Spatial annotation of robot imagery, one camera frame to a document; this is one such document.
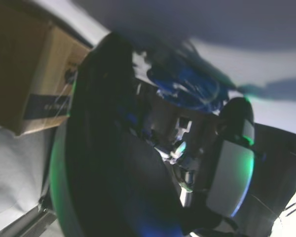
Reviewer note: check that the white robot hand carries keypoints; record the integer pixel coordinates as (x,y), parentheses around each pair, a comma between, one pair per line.
(108,160)

